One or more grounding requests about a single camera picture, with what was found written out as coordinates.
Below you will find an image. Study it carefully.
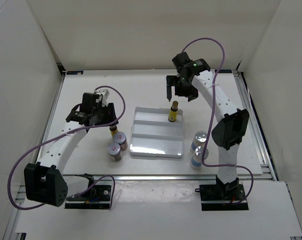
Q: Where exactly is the red lid spice jar rear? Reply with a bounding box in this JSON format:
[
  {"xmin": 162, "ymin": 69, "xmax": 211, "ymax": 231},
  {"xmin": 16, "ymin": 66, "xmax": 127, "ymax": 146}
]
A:
[{"xmin": 113, "ymin": 131, "xmax": 128, "ymax": 151}]

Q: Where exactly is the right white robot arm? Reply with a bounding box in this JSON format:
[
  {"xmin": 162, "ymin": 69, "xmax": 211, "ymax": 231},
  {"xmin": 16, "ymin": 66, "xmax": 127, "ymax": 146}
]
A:
[{"xmin": 166, "ymin": 52, "xmax": 249, "ymax": 200}]

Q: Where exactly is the red lid spice jar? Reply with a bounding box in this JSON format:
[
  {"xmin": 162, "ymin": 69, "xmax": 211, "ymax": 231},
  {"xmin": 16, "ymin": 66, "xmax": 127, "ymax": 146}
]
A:
[
  {"xmin": 113, "ymin": 131, "xmax": 128, "ymax": 151},
  {"xmin": 107, "ymin": 142, "xmax": 123, "ymax": 162}
]

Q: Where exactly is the yellow bottle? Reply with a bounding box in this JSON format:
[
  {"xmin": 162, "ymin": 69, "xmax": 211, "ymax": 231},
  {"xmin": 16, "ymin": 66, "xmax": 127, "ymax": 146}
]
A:
[{"xmin": 168, "ymin": 101, "xmax": 178, "ymax": 122}]

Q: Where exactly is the red lid spice jar front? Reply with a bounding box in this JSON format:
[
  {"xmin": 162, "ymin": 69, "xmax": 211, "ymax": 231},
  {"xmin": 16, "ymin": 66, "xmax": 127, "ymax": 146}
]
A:
[{"xmin": 107, "ymin": 142, "xmax": 123, "ymax": 162}]

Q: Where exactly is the blue label jar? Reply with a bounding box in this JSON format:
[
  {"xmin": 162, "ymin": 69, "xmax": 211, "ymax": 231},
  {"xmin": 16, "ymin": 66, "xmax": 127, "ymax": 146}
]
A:
[
  {"xmin": 190, "ymin": 130, "xmax": 207, "ymax": 153},
  {"xmin": 189, "ymin": 146, "xmax": 209, "ymax": 169}
]

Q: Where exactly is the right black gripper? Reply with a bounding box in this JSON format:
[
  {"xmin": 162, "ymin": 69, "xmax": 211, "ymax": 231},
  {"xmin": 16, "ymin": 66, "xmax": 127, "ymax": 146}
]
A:
[{"xmin": 166, "ymin": 75, "xmax": 198, "ymax": 103}]

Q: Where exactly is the yellow bottle near left arm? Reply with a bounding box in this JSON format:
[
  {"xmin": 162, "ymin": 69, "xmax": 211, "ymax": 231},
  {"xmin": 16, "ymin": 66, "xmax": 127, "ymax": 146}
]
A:
[{"xmin": 109, "ymin": 125, "xmax": 118, "ymax": 137}]

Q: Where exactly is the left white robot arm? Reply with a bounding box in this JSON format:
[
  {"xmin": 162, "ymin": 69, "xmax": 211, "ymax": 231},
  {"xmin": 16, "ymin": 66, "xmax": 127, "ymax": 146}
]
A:
[{"xmin": 24, "ymin": 89, "xmax": 116, "ymax": 207}]

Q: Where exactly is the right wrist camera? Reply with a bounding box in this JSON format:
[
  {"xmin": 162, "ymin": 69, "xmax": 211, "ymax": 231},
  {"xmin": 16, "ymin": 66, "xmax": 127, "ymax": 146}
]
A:
[{"xmin": 172, "ymin": 51, "xmax": 191, "ymax": 72}]

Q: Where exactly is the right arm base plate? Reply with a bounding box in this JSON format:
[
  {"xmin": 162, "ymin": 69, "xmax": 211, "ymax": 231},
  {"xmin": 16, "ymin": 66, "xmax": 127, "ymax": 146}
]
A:
[{"xmin": 195, "ymin": 184, "xmax": 249, "ymax": 211}]

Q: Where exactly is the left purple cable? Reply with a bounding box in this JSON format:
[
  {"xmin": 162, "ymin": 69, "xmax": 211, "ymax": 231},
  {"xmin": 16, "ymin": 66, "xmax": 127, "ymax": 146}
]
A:
[{"xmin": 7, "ymin": 85, "xmax": 126, "ymax": 210}]

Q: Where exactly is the blue label jar rear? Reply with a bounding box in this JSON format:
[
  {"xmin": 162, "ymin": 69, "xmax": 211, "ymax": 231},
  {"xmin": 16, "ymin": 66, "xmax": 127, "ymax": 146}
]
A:
[{"xmin": 190, "ymin": 130, "xmax": 207, "ymax": 153}]

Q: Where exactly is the blue label jar front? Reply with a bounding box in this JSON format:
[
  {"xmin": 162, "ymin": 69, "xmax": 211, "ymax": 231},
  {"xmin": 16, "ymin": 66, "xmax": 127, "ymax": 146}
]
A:
[{"xmin": 189, "ymin": 146, "xmax": 209, "ymax": 169}]

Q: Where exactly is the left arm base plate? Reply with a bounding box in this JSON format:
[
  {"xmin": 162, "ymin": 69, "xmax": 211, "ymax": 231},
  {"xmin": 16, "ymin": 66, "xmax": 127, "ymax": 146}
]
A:
[{"xmin": 64, "ymin": 183, "xmax": 113, "ymax": 210}]

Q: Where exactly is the white divided tray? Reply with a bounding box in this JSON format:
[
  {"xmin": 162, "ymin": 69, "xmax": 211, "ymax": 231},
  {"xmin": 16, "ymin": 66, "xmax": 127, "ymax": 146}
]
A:
[{"xmin": 129, "ymin": 106, "xmax": 184, "ymax": 159}]

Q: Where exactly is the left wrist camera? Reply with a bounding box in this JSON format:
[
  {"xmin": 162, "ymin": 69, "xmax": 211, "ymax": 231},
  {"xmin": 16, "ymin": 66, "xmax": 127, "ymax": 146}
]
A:
[{"xmin": 94, "ymin": 88, "xmax": 110, "ymax": 106}]

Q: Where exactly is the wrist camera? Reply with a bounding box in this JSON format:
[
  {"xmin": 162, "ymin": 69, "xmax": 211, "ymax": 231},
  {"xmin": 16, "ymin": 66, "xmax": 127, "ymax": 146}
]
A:
[
  {"xmin": 172, "ymin": 51, "xmax": 191, "ymax": 72},
  {"xmin": 94, "ymin": 88, "xmax": 110, "ymax": 106}
]

